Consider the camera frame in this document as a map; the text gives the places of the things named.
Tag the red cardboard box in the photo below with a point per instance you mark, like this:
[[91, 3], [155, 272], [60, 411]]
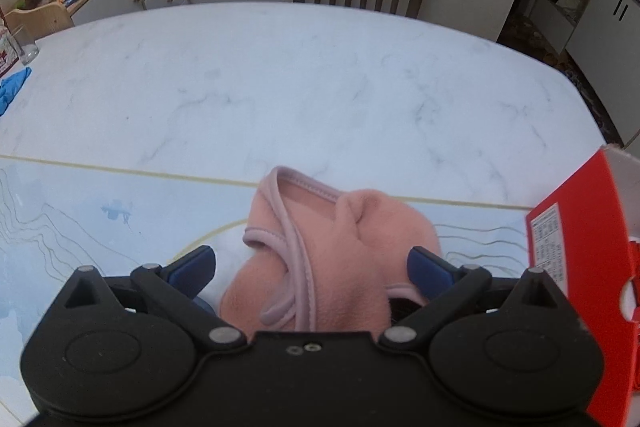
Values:
[[585, 217]]

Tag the red and white snack bag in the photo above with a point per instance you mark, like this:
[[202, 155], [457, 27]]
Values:
[[6, 52]]

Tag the pink fleece cloth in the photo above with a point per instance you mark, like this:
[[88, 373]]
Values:
[[340, 247]]

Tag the small light wooden chair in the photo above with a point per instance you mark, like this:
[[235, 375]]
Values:
[[37, 14]]

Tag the white open shelf unit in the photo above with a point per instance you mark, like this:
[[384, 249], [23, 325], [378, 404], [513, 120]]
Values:
[[562, 17]]

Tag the patterned dark rug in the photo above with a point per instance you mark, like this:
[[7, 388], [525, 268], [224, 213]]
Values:
[[530, 38]]

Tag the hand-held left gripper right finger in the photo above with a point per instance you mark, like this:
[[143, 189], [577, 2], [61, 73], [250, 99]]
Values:
[[425, 267]]

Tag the blue rubber glove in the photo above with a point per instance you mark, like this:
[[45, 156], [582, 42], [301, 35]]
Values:
[[12, 89]]

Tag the clear drinking glass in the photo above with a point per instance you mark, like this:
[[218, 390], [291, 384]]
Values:
[[25, 44]]

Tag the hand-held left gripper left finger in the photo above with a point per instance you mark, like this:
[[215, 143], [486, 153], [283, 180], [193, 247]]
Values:
[[192, 266]]

